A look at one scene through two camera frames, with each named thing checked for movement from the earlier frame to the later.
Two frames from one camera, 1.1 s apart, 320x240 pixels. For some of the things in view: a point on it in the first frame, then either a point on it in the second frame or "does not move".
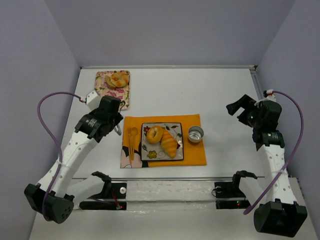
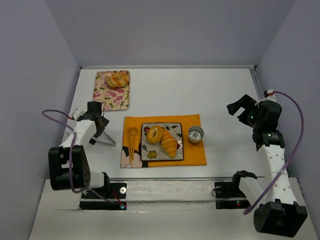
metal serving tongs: x=119 y=131 to x=104 y=137
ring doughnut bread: x=154 y=134 does not move
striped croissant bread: x=169 y=144 does not move
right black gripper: x=244 y=110 does not move
